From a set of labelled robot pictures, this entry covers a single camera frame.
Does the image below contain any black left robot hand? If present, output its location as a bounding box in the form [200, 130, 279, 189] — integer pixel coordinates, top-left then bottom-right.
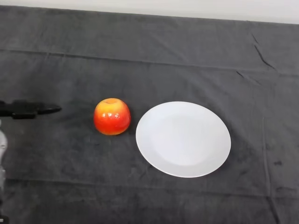
[0, 99, 62, 120]

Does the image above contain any red yellow apple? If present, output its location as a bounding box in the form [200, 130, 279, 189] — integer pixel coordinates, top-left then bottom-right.
[93, 98, 132, 136]

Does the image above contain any white round plate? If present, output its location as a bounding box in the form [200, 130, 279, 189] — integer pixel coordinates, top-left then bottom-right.
[135, 101, 232, 178]

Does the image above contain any black table cloth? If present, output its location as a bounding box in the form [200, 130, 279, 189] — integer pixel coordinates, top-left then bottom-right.
[0, 5, 299, 224]

